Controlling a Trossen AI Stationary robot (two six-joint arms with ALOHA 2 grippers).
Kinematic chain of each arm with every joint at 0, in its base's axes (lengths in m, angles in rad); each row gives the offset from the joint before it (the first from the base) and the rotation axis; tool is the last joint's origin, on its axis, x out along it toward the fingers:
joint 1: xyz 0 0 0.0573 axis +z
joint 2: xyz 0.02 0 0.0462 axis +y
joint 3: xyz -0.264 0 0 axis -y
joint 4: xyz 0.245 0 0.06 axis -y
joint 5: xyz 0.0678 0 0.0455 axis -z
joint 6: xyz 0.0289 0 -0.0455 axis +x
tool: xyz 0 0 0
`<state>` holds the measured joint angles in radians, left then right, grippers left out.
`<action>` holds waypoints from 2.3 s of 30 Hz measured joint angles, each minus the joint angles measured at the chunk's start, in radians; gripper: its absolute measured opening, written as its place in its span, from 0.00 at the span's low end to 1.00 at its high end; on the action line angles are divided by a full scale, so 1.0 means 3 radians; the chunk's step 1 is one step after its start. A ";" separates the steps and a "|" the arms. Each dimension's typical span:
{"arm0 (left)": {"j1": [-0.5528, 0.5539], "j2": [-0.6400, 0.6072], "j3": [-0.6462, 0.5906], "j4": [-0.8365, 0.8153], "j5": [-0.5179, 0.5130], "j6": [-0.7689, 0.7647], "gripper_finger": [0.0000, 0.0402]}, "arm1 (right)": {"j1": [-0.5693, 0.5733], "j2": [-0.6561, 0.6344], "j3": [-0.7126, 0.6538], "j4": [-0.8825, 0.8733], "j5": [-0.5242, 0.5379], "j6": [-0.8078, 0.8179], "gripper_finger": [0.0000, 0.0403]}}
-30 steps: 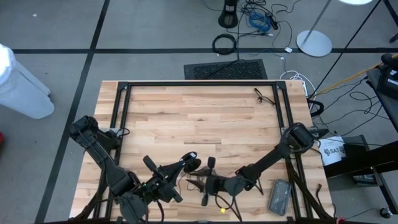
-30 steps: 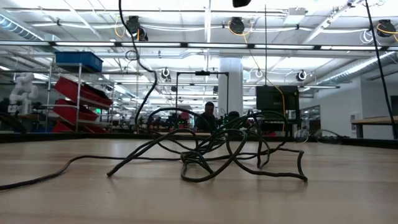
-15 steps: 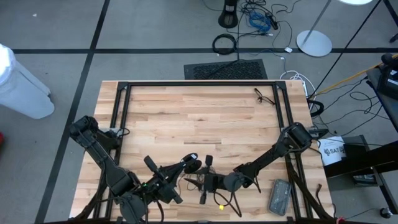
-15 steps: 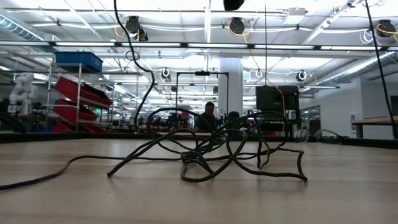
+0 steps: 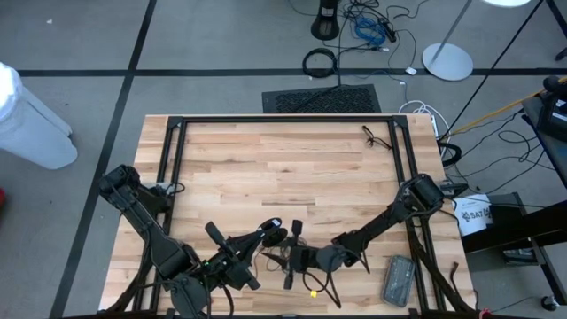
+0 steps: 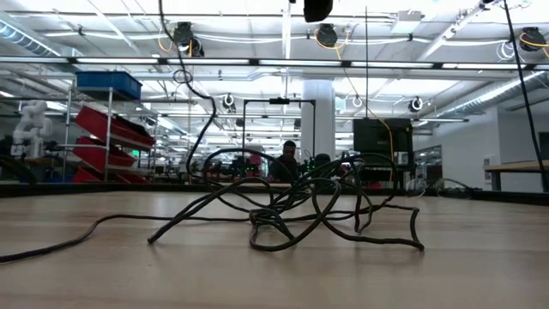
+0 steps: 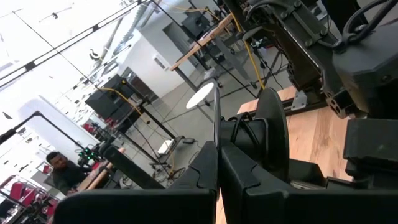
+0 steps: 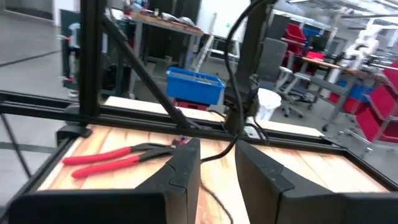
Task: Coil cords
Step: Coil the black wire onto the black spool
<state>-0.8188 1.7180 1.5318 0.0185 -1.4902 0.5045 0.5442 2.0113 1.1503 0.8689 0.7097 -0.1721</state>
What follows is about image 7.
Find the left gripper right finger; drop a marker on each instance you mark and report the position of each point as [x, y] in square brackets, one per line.
[311, 208]

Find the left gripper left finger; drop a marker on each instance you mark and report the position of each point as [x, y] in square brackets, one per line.
[140, 207]

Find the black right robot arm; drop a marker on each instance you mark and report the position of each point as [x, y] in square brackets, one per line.
[304, 46]

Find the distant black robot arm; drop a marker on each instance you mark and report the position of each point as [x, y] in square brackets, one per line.
[88, 154]

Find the distant wooden table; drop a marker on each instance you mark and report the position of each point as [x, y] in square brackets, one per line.
[99, 177]

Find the person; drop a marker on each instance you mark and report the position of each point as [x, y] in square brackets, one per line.
[68, 177]

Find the red plastic storage bin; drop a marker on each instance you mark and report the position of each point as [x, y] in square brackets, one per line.
[20, 193]
[49, 209]

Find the black cabinet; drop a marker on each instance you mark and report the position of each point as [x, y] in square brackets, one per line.
[105, 102]

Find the silver round-base floor stand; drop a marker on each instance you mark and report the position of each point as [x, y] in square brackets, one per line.
[200, 95]

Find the metal shelf rack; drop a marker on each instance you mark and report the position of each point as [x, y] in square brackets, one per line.
[6, 199]

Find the wooden workbench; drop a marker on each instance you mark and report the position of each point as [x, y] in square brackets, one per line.
[202, 40]

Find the thin black diagonal pole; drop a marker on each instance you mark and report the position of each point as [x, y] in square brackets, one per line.
[53, 47]

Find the black aluminium table frame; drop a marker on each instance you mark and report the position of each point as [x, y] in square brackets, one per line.
[317, 104]

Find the distant black rig frame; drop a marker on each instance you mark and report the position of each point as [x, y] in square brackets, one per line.
[18, 126]

